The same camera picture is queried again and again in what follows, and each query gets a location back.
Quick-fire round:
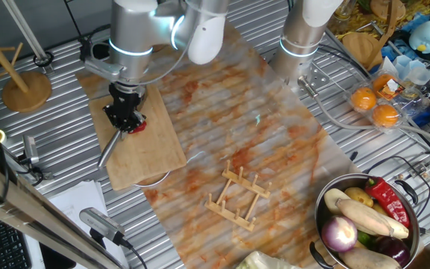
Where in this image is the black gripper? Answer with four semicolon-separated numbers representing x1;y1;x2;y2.
102;82;147;135

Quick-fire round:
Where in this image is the large red chili pepper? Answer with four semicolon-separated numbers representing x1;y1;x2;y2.
128;120;149;135

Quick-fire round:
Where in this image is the steel cleaver knife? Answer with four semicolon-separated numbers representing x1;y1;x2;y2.
96;126;126;170

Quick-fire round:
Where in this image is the wooden cutting board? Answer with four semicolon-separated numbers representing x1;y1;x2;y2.
87;84;188;191

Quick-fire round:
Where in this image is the white paper stack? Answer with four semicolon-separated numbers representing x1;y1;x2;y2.
24;180;128;269

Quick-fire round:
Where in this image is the wooden mug tree stand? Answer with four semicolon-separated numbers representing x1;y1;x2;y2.
0;0;53;114

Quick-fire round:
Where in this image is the orange marbled table mat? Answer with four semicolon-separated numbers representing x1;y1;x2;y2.
75;18;355;269

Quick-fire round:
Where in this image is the wooden peg dish rack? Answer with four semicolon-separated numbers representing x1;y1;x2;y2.
205;159;272;232

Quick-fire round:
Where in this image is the cabbage in plastic bag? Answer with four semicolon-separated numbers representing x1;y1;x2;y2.
235;250;302;269

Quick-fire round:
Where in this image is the white round vegetable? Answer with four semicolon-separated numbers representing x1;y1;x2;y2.
323;188;352;216

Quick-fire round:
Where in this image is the orange fruit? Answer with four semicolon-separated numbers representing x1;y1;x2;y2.
372;73;397;93
350;87;378;111
371;103;400;129

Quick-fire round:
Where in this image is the purple onion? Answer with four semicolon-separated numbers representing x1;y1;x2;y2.
320;215;359;253

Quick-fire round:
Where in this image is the wooden hook stand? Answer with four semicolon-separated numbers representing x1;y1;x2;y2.
341;0;407;71

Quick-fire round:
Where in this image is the yellow potato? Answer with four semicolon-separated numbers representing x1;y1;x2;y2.
343;186;375;208

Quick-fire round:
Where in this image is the long pale sweet potato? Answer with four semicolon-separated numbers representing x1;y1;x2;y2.
334;197;411;241

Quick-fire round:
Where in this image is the green vegetable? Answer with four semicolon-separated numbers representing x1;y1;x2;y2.
356;229;378;248

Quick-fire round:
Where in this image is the long red bell pepper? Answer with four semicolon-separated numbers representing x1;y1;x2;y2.
364;176;411;229

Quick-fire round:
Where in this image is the brown sweet potato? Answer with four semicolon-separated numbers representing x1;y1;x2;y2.
337;247;403;269

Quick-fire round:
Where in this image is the clear plastic orange package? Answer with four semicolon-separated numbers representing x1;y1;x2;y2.
344;69;430;135

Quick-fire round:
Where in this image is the clear plastic measuring cup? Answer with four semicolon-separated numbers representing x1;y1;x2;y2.
393;55;430;87

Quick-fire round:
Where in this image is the dark purple eggplant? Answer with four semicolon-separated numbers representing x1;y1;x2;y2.
373;235;411;268

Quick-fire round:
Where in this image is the light blue plush toy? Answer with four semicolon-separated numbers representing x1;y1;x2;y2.
408;19;430;54

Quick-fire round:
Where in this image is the wrist camera on grey bracket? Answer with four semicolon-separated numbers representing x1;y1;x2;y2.
78;36;127;83

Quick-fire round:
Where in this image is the small camera on black mount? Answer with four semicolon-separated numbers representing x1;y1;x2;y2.
18;134;54;182

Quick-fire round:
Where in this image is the grey camera with cable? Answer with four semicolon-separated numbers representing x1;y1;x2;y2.
78;207;149;269

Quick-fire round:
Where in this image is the aluminium frame beam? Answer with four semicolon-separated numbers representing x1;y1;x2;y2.
0;152;127;269

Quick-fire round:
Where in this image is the white pole with black ring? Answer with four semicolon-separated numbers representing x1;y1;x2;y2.
1;0;54;75

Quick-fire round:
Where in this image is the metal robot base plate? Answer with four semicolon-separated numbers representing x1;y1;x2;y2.
296;61;331;95

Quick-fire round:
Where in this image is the steel pot with black handles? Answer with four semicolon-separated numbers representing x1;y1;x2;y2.
308;172;430;269

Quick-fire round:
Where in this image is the black cable bundle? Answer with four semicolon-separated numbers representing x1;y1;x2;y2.
317;44;373;82

